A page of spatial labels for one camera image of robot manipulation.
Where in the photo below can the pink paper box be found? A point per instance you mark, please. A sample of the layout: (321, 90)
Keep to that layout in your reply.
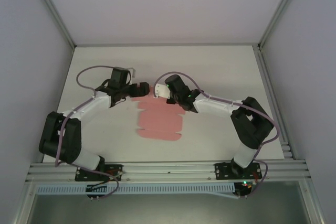
(160, 121)

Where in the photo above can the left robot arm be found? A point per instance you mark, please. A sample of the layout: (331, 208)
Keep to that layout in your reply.
(92, 103)

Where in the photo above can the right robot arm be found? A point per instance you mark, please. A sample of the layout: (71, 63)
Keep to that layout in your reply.
(218, 107)

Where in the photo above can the grey metal panel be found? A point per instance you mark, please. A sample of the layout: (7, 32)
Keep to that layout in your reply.
(168, 211)

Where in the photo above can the wide aluminium base rail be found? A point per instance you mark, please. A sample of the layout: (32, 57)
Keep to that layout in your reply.
(168, 169)

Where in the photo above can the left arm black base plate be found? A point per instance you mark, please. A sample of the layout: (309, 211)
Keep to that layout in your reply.
(113, 171)

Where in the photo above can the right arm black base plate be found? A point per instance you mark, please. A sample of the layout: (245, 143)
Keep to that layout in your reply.
(223, 171)

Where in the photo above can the aluminium side rail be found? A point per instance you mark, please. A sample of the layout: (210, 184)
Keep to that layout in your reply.
(267, 82)

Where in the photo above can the aluminium frame post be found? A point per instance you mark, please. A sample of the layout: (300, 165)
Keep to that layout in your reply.
(57, 14)
(278, 14)

